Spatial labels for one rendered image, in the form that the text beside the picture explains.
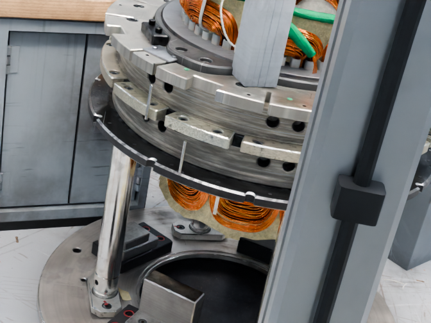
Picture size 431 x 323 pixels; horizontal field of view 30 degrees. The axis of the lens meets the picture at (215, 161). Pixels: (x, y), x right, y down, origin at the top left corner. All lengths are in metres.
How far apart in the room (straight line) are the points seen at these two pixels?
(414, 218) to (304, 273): 0.79
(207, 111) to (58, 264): 0.33
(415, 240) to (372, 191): 0.82
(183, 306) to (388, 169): 0.54
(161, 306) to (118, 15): 0.27
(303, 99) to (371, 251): 0.39
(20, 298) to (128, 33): 0.33
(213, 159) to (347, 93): 0.43
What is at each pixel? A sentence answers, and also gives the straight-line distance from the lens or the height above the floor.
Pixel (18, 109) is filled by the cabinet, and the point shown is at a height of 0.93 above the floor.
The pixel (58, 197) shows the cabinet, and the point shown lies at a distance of 0.98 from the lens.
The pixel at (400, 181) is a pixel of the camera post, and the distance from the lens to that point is 0.23.
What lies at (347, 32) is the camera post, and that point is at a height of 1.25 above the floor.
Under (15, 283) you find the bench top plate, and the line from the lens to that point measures 0.89.
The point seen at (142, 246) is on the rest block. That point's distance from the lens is 0.89.
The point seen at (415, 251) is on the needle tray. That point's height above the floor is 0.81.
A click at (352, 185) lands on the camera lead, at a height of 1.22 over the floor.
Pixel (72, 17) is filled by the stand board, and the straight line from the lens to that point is 0.87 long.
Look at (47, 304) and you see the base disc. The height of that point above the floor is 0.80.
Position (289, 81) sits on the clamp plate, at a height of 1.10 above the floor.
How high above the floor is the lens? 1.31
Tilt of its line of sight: 26 degrees down
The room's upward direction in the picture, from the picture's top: 11 degrees clockwise
